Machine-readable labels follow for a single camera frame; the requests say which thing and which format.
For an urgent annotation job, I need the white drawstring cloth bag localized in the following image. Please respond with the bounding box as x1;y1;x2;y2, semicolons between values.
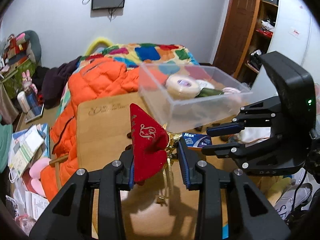
236;127;271;147

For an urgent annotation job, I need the pink round case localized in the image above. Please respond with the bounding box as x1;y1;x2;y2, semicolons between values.
222;87;242;103

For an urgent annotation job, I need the green spray bottle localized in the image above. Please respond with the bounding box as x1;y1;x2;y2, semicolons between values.
196;88;224;98

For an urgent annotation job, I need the blue Max staples box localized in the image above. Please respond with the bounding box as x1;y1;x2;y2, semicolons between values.
182;132;212;148

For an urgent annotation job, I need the gold drawstring pouch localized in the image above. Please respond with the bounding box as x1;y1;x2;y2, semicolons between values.
156;132;182;205

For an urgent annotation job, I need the red embroidered pouch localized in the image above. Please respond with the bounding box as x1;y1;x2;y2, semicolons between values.
130;103;169;184

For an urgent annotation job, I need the wooden wardrobe shelf unit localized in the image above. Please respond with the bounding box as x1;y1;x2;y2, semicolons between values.
233;0;279;87

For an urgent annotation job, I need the clear plastic storage box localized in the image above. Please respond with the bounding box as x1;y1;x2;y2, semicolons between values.
138;63;252;133

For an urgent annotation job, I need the paper booklets pile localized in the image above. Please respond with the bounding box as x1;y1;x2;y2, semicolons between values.
8;124;50;183

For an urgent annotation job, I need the cream round tape roll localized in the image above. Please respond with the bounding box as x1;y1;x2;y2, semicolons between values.
165;74;201;100

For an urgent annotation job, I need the brown wooden door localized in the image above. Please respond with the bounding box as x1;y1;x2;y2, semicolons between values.
213;0;259;76

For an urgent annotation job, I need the white cylinder bottle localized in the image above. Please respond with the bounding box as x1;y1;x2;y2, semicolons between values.
17;91;30;113

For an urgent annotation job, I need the colourful patchwork quilt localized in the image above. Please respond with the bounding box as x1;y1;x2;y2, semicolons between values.
78;43;199;68

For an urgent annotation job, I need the dark purple clothing pile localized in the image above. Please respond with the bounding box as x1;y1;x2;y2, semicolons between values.
31;56;81;109

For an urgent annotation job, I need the orange puffer jacket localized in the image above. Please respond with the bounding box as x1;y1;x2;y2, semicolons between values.
40;57;139;201

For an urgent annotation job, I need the pink rabbit figurine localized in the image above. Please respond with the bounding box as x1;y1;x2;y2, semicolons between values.
22;70;37;94

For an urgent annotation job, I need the grey plush cushion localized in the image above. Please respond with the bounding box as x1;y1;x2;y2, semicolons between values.
16;30;42;64

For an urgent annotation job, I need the yellow curved headboard tube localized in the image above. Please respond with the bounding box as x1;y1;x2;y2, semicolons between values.
84;37;113;56

